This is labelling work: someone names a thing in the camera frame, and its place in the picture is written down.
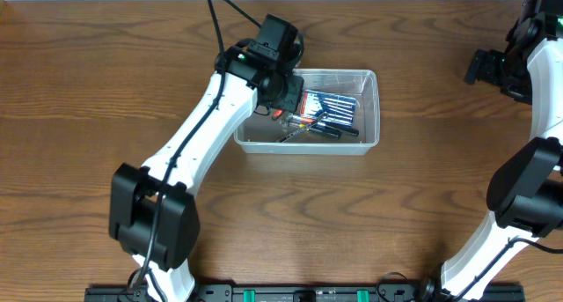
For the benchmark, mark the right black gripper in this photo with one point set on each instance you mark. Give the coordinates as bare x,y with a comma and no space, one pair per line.
482,67

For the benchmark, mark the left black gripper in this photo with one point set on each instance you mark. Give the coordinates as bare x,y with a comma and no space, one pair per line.
288,96

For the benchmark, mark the orange handled pliers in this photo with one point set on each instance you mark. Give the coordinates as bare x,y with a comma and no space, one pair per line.
278,115

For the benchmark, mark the silver black wrench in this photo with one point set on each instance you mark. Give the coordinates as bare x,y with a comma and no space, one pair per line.
302,129

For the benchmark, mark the small claw hammer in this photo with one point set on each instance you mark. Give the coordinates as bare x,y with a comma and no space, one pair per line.
345,130

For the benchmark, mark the precision screwdriver set case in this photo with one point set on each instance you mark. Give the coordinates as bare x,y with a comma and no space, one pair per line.
338,109

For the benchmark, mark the black yellow screwdriver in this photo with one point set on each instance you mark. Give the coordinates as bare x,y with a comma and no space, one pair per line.
324,132

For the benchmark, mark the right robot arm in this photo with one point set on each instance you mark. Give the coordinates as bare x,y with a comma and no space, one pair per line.
524,204

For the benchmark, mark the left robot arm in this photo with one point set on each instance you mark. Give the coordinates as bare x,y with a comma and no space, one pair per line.
152,207

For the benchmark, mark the clear plastic container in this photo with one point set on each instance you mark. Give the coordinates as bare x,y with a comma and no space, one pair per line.
258,134

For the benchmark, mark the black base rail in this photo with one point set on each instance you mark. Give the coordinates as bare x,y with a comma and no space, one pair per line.
228,293

